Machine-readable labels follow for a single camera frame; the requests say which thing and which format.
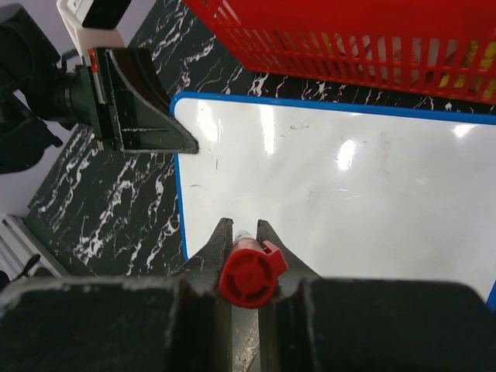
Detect red capped marker pen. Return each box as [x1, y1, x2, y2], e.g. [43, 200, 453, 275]
[219, 230, 288, 309]

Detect red plastic shopping basket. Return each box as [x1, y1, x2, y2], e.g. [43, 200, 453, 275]
[188, 1, 495, 104]

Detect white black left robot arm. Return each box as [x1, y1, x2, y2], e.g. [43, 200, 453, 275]
[1, 1, 199, 174]

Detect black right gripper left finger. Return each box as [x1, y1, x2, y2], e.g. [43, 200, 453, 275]
[166, 218, 233, 371]

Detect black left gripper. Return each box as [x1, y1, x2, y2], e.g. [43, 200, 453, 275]
[76, 47, 198, 154]

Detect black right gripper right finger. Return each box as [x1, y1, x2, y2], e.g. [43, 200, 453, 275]
[257, 219, 319, 371]

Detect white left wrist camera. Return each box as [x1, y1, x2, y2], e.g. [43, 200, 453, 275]
[57, 0, 131, 58]

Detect blue framed whiteboard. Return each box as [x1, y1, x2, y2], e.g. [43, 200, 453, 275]
[170, 92, 495, 307]

